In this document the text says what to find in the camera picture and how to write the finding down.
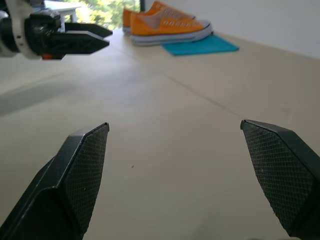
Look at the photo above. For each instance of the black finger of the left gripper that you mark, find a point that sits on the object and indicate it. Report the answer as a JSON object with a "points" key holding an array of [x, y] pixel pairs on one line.
{"points": [[90, 28], [77, 43]]}

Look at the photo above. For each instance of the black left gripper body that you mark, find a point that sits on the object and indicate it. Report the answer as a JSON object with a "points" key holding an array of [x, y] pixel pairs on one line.
{"points": [[37, 32]]}

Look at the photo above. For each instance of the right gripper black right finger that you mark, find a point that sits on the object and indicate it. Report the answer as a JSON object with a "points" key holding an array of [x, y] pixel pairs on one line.
{"points": [[282, 175]]}

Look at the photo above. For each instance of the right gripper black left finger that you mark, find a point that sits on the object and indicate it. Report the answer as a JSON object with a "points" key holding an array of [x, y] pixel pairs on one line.
{"points": [[75, 175]]}

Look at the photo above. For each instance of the white outdoor table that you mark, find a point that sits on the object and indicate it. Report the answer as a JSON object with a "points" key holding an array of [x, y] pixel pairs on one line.
{"points": [[61, 8]]}

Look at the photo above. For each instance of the orange canvas sneaker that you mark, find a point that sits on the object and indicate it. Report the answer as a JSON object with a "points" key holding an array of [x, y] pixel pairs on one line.
{"points": [[172, 28], [157, 8]]}

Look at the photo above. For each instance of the teal mat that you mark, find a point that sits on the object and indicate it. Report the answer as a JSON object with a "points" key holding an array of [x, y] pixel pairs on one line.
{"points": [[200, 46]]}

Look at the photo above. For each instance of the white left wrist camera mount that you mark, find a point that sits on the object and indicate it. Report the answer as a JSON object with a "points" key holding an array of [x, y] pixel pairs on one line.
{"points": [[18, 37]]}

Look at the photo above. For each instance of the dark window frame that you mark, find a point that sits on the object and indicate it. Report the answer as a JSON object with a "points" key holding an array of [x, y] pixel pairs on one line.
{"points": [[141, 5]]}

